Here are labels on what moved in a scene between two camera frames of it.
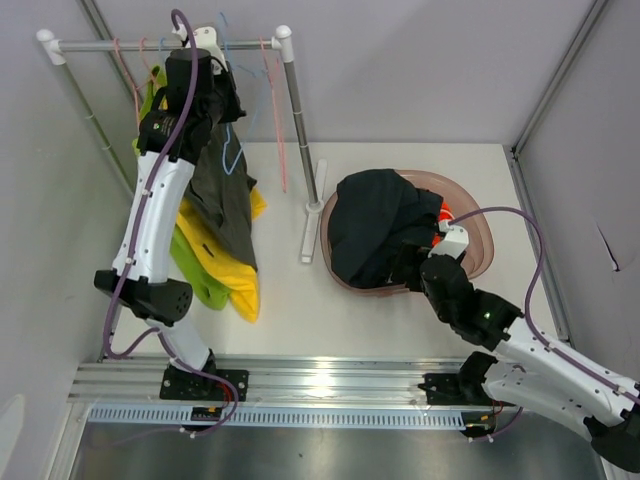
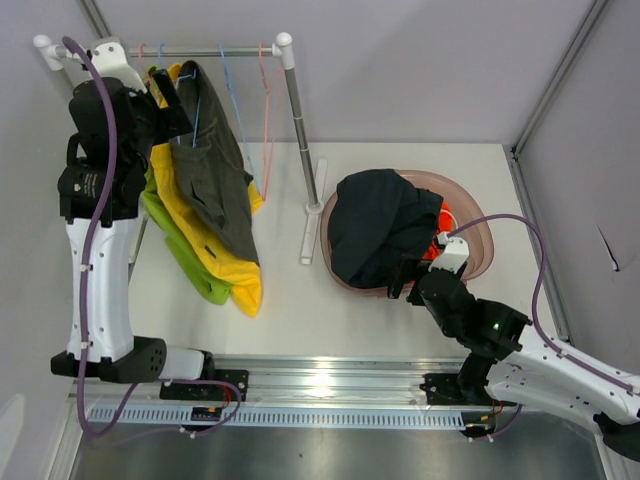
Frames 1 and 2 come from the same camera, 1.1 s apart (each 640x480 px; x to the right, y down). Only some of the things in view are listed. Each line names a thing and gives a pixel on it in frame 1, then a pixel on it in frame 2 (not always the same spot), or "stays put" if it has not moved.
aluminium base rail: (278, 380) stays put
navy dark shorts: (373, 214) stays put
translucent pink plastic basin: (465, 207) stays put
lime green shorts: (191, 260) stays put
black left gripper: (234, 111) to (172, 119)
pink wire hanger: (273, 74) to (260, 50)
